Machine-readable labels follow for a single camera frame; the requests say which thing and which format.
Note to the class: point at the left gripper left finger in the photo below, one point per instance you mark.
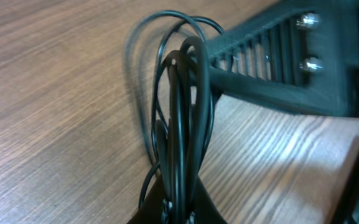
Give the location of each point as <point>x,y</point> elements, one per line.
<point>155,207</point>

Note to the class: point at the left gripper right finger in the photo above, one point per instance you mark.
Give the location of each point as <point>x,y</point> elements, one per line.
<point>200,207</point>

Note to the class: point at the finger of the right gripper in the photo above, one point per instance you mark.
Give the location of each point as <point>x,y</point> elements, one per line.
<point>296,56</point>

